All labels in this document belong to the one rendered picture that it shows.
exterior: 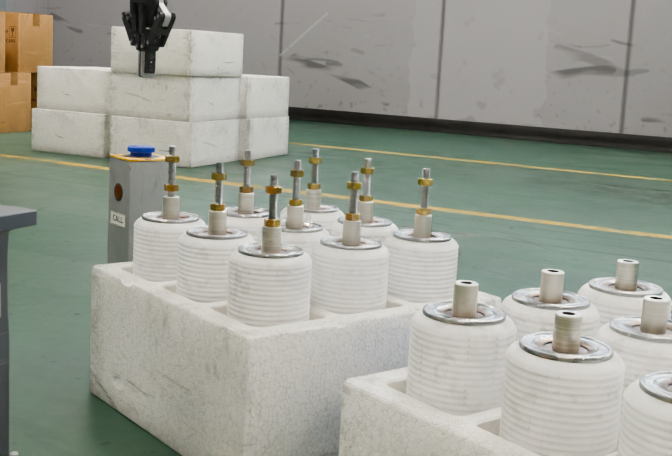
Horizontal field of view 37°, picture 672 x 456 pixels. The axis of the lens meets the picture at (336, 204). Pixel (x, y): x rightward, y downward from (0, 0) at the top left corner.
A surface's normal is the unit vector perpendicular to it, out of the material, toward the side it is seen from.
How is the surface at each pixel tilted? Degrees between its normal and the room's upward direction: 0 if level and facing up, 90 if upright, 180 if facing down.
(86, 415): 0
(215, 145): 90
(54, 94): 90
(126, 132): 90
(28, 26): 90
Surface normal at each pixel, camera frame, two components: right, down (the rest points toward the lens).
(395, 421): -0.80, 0.05
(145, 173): 0.62, 0.15
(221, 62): 0.90, 0.11
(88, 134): -0.44, 0.11
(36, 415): 0.05, -0.99
